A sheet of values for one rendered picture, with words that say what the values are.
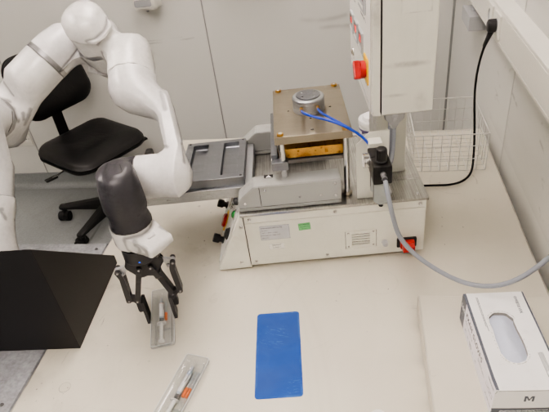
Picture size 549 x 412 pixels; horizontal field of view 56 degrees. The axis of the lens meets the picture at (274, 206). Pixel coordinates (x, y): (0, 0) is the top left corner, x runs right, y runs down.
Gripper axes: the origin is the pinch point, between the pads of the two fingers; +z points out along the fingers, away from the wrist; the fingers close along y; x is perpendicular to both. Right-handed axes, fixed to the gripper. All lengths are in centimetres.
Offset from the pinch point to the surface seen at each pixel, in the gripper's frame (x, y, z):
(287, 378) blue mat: 23.3, -26.0, 4.8
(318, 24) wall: -161, -78, -10
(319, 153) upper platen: -16, -44, -24
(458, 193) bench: -27, -88, 5
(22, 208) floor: -191, 106, 79
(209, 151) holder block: -34.9, -17.8, -19.7
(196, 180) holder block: -21.5, -13.6, -19.7
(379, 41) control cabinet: -8, -56, -52
